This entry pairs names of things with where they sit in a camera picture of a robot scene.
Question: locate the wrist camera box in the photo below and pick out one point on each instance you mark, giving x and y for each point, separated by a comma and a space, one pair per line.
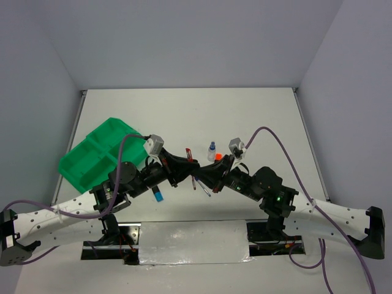
237, 148
153, 145

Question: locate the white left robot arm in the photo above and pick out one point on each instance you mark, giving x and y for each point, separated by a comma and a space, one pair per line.
90, 216

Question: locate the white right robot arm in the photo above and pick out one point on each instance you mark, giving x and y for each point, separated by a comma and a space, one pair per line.
291, 213

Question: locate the red gel pen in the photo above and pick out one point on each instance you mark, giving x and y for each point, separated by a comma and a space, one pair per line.
194, 181

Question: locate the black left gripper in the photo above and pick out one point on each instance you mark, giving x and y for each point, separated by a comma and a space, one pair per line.
177, 168

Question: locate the blue cap black highlighter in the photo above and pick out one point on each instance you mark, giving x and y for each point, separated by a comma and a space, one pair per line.
157, 194

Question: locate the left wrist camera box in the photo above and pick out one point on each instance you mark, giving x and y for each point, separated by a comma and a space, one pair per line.
153, 145

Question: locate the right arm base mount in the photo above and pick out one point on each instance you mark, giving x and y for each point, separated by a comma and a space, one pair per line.
264, 243

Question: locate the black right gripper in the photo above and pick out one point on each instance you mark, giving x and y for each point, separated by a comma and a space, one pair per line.
213, 173

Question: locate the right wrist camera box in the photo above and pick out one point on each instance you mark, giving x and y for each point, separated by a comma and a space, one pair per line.
237, 148

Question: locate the clear blue spray bottle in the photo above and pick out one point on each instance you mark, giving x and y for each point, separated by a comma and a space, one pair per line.
212, 152

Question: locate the green divided plastic tray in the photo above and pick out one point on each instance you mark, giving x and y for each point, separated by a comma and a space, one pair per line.
89, 163

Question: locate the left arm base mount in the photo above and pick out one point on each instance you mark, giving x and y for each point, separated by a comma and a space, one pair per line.
120, 245

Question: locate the blue gel pen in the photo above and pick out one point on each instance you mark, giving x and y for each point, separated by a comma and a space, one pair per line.
203, 187

